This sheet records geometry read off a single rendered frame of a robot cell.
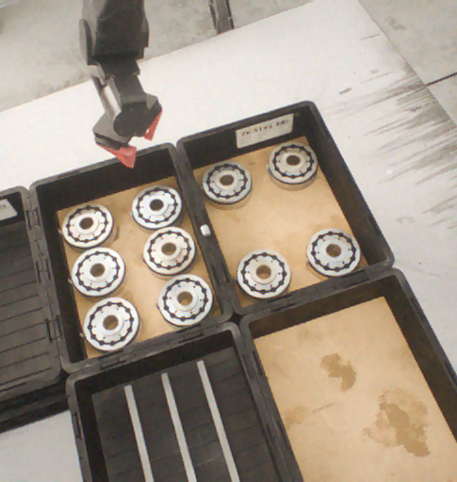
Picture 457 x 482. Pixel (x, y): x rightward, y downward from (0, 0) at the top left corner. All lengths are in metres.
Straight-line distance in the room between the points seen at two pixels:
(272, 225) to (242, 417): 0.38
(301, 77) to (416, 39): 1.24
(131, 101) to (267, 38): 0.93
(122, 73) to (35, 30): 2.14
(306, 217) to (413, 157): 0.38
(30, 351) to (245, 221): 0.48
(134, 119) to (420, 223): 0.77
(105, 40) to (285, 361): 0.62
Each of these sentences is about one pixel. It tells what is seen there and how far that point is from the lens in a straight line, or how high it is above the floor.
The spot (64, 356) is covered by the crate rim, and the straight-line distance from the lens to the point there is 0.99.
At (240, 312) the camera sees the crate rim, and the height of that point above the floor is 0.93.
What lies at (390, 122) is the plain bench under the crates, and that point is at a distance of 1.48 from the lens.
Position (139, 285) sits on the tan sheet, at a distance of 1.11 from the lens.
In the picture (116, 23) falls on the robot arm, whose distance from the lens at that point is 0.74.
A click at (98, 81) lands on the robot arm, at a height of 1.25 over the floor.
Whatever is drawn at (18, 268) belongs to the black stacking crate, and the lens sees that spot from 1.20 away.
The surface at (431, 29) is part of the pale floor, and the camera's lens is 2.77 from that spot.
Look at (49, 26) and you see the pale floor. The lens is 2.91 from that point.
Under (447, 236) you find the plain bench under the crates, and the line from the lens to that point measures 1.33.
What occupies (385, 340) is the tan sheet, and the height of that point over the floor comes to 0.83.
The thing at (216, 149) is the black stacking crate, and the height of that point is 0.88.
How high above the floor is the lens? 1.83
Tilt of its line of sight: 63 degrees down
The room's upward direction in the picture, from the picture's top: 8 degrees counter-clockwise
